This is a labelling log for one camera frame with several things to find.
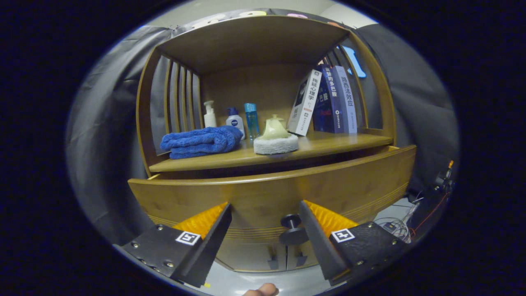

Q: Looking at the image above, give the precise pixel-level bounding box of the clear blue bottle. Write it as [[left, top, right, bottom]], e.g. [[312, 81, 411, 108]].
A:
[[244, 103, 260, 140]]

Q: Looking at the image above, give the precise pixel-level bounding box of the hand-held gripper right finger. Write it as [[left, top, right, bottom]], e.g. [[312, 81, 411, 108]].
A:
[[299, 200, 407, 287]]

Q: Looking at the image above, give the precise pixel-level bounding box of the dark blue book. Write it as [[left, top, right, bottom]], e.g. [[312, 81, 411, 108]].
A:
[[313, 64, 345, 134]]

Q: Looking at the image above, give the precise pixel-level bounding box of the bundle of cables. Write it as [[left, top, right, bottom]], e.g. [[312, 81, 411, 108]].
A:
[[376, 197, 420, 243]]

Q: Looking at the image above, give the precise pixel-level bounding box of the folded blue towel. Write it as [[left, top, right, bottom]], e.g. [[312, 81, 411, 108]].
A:
[[160, 125, 244, 160]]

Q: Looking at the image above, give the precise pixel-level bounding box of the white pump bottle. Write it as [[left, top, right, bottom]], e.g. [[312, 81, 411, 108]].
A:
[[203, 100, 217, 128]]

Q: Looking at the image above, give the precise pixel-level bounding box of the white book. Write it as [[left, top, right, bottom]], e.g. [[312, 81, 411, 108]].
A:
[[287, 69, 323, 136]]

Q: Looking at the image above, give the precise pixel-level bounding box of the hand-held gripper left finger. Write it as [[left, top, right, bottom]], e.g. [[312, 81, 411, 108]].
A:
[[122, 202, 233, 288]]

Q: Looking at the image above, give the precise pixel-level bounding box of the wooden cabinet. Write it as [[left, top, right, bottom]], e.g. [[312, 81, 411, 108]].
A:
[[136, 16, 397, 272]]

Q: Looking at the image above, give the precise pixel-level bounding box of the scrub brush with green handle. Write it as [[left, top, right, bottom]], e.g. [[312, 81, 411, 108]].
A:
[[253, 117, 299, 155]]

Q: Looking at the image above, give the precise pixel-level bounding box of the light blue book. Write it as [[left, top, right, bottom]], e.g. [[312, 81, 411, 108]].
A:
[[332, 65, 358, 134]]

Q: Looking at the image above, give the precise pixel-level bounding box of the white bottle with blue cap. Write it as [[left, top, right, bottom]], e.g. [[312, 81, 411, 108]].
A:
[[226, 107, 245, 140]]

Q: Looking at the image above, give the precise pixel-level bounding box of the black equipment with orange part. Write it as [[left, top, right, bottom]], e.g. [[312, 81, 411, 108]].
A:
[[411, 160, 454, 231]]

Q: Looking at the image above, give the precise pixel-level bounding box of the wooden countertop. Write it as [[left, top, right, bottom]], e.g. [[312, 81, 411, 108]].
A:
[[149, 132, 394, 173]]

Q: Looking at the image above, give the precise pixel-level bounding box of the wooden drawer with black knob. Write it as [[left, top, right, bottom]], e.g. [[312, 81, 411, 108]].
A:
[[128, 145, 417, 247]]

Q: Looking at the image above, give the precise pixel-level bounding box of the wooden cabinet door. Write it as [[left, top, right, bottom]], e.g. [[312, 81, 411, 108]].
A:
[[214, 240, 286, 273], [286, 243, 329, 270]]

